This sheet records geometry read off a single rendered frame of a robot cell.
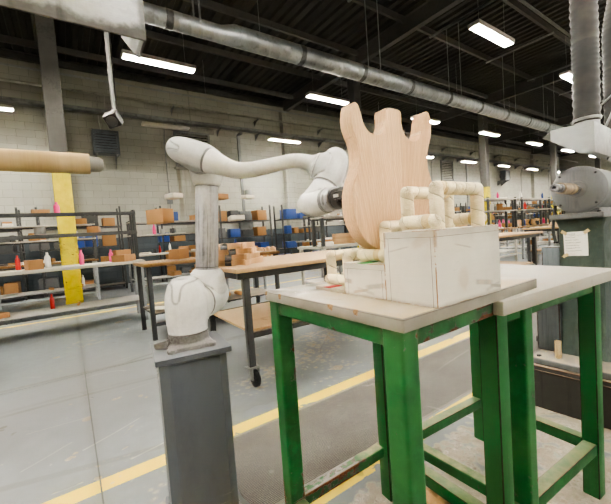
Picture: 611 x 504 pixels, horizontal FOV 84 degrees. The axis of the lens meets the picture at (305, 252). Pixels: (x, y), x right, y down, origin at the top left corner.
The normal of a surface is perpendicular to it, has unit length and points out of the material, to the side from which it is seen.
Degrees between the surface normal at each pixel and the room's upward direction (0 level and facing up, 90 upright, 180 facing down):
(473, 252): 90
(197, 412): 90
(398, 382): 90
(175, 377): 90
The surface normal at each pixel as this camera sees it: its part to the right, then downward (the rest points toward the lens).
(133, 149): 0.57, 0.00
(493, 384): -0.85, 0.09
